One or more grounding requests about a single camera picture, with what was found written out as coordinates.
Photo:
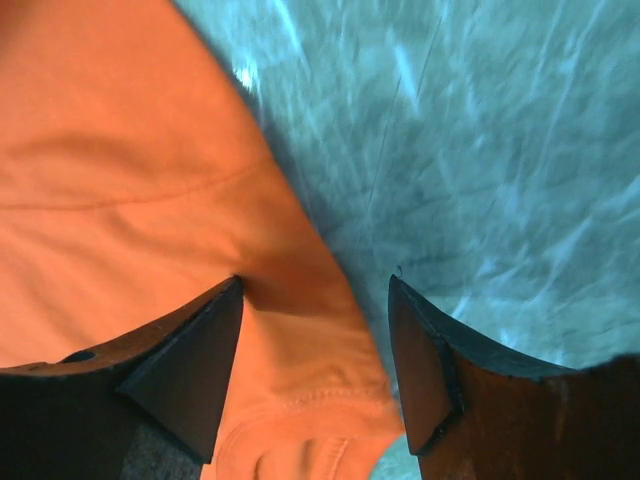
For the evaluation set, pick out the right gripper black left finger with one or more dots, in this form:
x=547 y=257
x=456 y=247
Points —
x=145 y=405

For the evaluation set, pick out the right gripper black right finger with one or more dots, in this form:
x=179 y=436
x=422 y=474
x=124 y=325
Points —
x=476 y=409

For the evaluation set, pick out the orange t shirt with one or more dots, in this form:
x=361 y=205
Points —
x=133 y=179

